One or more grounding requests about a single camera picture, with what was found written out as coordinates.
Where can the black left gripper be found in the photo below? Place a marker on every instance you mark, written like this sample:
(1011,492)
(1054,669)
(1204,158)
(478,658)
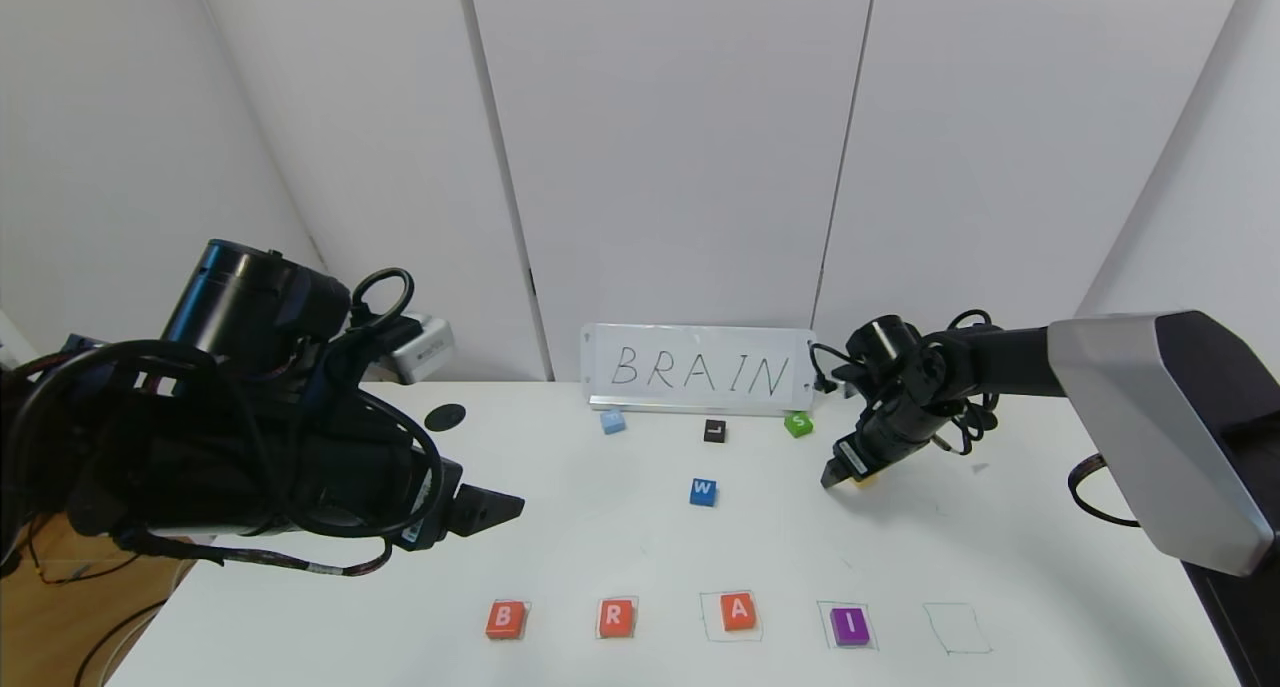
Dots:
(437,507)

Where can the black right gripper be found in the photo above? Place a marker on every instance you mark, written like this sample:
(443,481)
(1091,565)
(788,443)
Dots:
(850,457)

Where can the yellow letter block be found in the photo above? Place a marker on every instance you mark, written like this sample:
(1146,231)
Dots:
(866,481)

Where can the orange block letter R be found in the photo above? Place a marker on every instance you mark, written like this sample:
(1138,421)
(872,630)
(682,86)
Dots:
(615,617)

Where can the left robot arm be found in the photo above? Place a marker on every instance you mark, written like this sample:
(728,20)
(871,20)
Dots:
(250,467)

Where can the green block letter S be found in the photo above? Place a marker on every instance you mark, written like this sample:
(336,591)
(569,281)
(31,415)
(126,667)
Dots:
(798,425)

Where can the black round table grommet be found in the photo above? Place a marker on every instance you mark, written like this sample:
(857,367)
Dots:
(446,417)

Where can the orange block letter B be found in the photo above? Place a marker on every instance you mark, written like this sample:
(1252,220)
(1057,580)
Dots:
(506,619)

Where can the black block letter L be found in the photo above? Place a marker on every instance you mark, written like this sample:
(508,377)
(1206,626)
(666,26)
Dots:
(714,430)

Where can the blue block letter W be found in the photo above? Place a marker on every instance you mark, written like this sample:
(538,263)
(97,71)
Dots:
(703,491)

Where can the purple block letter I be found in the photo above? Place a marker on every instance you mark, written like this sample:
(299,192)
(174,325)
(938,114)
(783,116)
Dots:
(849,626)

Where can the light blue letter block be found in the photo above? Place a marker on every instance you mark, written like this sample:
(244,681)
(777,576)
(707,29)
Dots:
(613,422)

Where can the orange block letter A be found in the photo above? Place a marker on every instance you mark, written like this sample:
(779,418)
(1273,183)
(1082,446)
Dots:
(738,610)

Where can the white sign reading BRAIN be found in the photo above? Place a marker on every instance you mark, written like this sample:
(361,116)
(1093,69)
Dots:
(700,369)

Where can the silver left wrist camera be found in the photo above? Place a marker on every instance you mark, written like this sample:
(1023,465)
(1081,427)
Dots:
(420,349)

